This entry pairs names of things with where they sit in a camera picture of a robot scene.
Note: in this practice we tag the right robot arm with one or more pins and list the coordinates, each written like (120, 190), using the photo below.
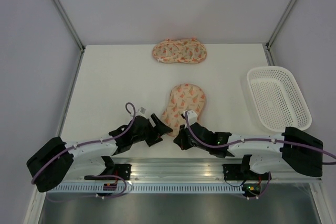
(293, 149)

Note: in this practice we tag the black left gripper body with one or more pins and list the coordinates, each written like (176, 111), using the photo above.
(150, 135)

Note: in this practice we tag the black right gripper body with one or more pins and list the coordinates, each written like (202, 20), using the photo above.
(200, 146)

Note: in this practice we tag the right aluminium frame post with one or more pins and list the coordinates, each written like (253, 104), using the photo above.
(284, 16)

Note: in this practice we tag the aluminium frame post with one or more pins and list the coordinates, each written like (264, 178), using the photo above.
(69, 25)
(284, 16)

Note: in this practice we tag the white slotted cable duct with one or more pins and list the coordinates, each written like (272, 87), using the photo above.
(165, 188)

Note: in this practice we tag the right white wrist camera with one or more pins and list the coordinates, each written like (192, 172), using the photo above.
(190, 117)

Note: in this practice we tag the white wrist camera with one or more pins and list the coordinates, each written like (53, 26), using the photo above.
(139, 112)
(190, 117)

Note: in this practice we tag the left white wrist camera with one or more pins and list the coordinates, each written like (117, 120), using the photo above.
(139, 112)

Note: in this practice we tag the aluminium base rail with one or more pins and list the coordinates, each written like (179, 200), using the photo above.
(174, 170)

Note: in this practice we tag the white perforated plastic basket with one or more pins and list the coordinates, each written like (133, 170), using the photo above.
(275, 100)

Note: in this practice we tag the floral mesh laundry bag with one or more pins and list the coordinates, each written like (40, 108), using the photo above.
(182, 97)
(187, 50)

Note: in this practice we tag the left aluminium frame post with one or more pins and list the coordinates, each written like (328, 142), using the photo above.
(69, 25)

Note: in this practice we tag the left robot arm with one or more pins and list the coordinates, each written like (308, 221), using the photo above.
(58, 160)

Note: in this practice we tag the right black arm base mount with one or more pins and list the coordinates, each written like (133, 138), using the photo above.
(242, 172)

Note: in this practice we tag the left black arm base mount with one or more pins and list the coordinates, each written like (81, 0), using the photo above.
(119, 171)

